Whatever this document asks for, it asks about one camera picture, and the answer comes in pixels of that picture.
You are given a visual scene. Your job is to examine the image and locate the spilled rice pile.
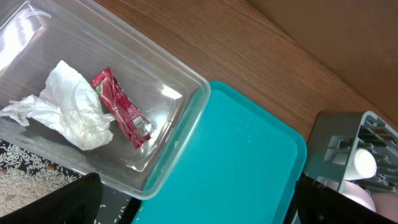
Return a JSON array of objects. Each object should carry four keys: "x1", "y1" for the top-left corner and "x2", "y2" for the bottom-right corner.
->
[{"x1": 1, "y1": 140, "x2": 81, "y2": 217}]

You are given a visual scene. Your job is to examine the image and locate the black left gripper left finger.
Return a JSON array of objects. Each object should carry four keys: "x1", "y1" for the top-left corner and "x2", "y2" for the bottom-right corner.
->
[{"x1": 1, "y1": 172, "x2": 103, "y2": 224}]

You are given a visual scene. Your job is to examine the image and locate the grey dishwasher rack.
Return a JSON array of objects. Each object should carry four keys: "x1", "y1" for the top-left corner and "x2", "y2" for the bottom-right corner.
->
[{"x1": 304, "y1": 111, "x2": 397, "y2": 194}]

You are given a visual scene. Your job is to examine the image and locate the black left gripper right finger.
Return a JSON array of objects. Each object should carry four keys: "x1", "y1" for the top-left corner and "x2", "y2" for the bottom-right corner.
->
[{"x1": 294, "y1": 175, "x2": 396, "y2": 224}]

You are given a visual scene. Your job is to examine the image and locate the clear plastic waste bin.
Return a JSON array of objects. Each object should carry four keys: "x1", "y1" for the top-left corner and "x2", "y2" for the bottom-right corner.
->
[{"x1": 1, "y1": 0, "x2": 211, "y2": 200}]

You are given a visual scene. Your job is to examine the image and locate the teal serving tray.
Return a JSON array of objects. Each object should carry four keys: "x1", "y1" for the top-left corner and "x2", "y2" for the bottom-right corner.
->
[{"x1": 134, "y1": 82, "x2": 307, "y2": 224}]

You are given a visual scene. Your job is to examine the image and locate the pale pink plate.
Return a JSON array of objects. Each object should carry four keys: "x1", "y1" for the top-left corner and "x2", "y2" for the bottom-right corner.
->
[{"x1": 371, "y1": 193, "x2": 398, "y2": 222}]

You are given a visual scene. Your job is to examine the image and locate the small pink bowl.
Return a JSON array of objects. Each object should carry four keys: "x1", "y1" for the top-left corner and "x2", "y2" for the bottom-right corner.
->
[{"x1": 340, "y1": 180, "x2": 376, "y2": 212}]

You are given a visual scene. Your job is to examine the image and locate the white napkin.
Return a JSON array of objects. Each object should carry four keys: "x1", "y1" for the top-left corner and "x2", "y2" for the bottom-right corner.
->
[{"x1": 1, "y1": 60, "x2": 114, "y2": 151}]

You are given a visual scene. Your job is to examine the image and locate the red snack wrapper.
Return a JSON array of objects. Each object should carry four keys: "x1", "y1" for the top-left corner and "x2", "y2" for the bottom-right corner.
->
[{"x1": 92, "y1": 68, "x2": 154, "y2": 149}]

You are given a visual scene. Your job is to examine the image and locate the black food waste tray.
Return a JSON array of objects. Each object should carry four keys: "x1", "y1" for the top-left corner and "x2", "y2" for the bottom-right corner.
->
[{"x1": 0, "y1": 138, "x2": 142, "y2": 224}]

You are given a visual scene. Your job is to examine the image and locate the pale green cup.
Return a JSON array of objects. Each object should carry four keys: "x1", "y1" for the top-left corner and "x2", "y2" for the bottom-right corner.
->
[{"x1": 332, "y1": 148, "x2": 377, "y2": 181}]

